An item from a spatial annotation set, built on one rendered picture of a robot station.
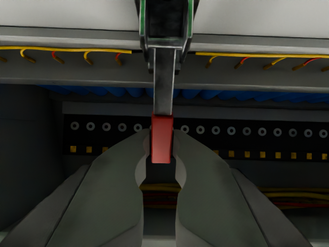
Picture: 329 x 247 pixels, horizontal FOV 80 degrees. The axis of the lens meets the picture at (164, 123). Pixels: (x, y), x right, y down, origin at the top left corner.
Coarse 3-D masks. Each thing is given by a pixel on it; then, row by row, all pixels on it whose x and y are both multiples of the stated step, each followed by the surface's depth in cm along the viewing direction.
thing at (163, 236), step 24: (264, 192) 30; (288, 192) 26; (312, 192) 30; (144, 216) 24; (168, 216) 25; (288, 216) 26; (312, 216) 26; (0, 240) 13; (144, 240) 13; (168, 240) 13; (312, 240) 14
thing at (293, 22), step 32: (0, 0) 9; (32, 0) 9; (64, 0) 9; (96, 0) 9; (128, 0) 9; (224, 0) 9; (256, 0) 9; (288, 0) 8; (320, 0) 8; (224, 32) 11; (256, 32) 11; (288, 32) 11; (320, 32) 11; (0, 96) 19; (32, 96) 24
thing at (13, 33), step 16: (0, 32) 11; (16, 32) 11; (32, 32) 11; (48, 32) 11; (64, 32) 11; (80, 32) 11; (96, 32) 11; (112, 32) 11; (128, 32) 11; (208, 48) 12; (224, 48) 12; (240, 48) 12; (256, 48) 12; (272, 48) 12; (288, 48) 12; (304, 48) 12; (320, 48) 12
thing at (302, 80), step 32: (0, 64) 14; (32, 64) 14; (64, 64) 14; (96, 64) 14; (128, 64) 14; (192, 64) 14; (224, 64) 14; (256, 64) 14; (288, 64) 14; (320, 64) 14
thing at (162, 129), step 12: (156, 48) 9; (168, 48) 9; (156, 60) 9; (168, 60) 9; (156, 72) 9; (168, 72) 9; (156, 84) 10; (168, 84) 10; (156, 96) 10; (168, 96) 10; (156, 108) 11; (168, 108) 11; (156, 120) 11; (168, 120) 11; (156, 132) 11; (168, 132) 11; (156, 144) 12; (168, 144) 12; (156, 156) 12; (168, 156) 12
